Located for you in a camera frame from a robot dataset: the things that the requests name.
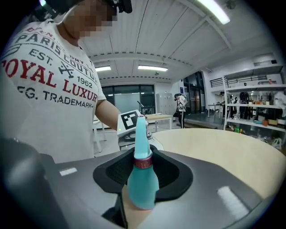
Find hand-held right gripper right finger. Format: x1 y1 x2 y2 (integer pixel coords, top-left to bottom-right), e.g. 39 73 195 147
136 145 275 229

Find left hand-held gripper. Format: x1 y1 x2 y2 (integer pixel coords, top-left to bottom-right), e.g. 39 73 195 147
117 109 166 152

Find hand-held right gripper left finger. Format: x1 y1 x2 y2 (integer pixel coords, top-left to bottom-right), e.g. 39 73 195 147
44 149 135 229

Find teal spray bottle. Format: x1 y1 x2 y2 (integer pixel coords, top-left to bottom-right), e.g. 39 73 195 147
126 165 160 211

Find person's left forearm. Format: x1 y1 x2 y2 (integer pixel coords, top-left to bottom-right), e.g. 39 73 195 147
93 99 122 132

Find wooden desk with white legs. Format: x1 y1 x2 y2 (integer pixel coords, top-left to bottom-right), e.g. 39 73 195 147
145 114 174 132

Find grey metal lockers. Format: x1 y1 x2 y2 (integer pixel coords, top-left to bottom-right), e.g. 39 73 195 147
156 93 174 115

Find dark wooden step platform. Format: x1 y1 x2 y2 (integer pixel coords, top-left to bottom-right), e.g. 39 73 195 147
185 119 219 130

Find person's white printed shirt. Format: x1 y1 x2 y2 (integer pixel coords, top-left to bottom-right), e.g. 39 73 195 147
0 19 107 164

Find black balcony railing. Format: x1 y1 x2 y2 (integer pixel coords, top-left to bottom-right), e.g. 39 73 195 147
210 75 268 88

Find white shelving unit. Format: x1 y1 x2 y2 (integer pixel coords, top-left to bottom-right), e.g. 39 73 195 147
223 66 286 135

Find person's head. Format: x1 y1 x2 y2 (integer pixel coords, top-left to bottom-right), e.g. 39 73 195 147
55 0 118 42

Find black head-mounted camera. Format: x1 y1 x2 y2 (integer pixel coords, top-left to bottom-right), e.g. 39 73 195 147
33 0 133 22

